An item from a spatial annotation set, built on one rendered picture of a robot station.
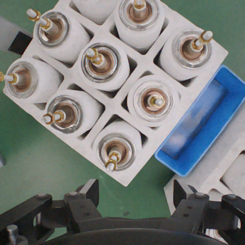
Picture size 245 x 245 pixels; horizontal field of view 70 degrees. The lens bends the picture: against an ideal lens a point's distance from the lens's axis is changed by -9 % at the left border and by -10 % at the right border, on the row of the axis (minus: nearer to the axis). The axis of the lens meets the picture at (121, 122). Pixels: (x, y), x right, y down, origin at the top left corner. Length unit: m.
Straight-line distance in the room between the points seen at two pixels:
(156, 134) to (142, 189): 0.29
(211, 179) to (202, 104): 0.25
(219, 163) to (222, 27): 0.43
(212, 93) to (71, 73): 0.42
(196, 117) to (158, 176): 0.23
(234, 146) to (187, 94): 0.16
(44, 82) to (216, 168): 0.42
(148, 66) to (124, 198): 0.45
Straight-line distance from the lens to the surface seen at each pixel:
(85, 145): 0.45
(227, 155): 0.49
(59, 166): 0.70
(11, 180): 0.82
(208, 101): 0.64
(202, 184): 0.49
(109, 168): 0.28
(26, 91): 0.41
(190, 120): 0.62
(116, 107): 0.42
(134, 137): 0.36
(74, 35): 0.39
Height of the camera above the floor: 0.60
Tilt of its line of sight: 81 degrees down
